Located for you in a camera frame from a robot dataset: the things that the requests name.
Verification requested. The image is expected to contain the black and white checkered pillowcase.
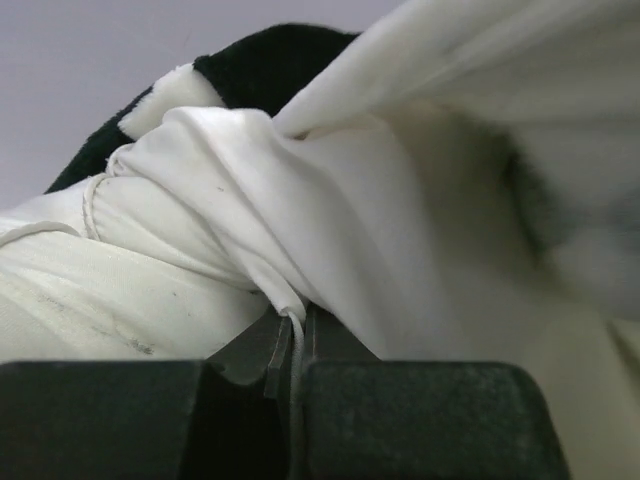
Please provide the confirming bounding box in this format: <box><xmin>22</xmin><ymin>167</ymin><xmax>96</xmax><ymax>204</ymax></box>
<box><xmin>52</xmin><ymin>1</ymin><xmax>639</xmax><ymax>318</ymax></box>

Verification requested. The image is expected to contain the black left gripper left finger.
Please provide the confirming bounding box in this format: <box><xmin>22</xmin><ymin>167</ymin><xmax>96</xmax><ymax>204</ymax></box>
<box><xmin>1</xmin><ymin>311</ymin><xmax>292</xmax><ymax>479</ymax></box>

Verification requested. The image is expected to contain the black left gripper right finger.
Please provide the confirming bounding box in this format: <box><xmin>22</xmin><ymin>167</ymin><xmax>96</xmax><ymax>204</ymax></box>
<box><xmin>302</xmin><ymin>308</ymin><xmax>570</xmax><ymax>480</ymax></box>

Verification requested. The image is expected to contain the white pillow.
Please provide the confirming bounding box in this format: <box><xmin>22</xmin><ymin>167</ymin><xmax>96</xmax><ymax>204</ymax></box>
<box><xmin>1</xmin><ymin>105</ymin><xmax>639</xmax><ymax>479</ymax></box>

